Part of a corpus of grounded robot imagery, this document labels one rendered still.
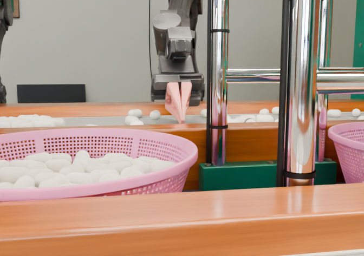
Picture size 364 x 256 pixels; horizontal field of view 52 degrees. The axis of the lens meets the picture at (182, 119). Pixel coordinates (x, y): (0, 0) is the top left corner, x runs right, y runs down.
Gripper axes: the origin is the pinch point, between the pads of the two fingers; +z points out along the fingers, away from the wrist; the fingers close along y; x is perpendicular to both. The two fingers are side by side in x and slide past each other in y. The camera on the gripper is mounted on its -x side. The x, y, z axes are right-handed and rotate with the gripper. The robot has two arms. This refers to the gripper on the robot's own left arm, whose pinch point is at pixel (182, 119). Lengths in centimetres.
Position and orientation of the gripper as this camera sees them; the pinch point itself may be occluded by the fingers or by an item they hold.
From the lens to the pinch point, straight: 69.0
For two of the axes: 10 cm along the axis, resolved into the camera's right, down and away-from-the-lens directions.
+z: 1.2, 7.4, -6.6
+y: 9.9, -0.2, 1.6
